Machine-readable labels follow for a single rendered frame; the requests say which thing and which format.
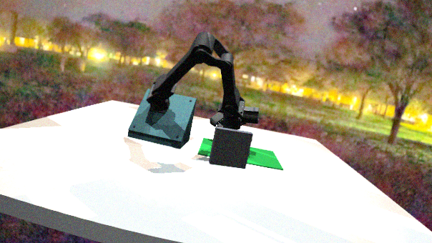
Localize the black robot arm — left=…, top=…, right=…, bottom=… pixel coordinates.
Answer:
left=147, top=31, right=260, bottom=130

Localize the green circuit board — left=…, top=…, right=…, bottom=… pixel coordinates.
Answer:
left=198, top=138, right=284, bottom=171

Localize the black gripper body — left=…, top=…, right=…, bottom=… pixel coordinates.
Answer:
left=210, top=112, right=240, bottom=130

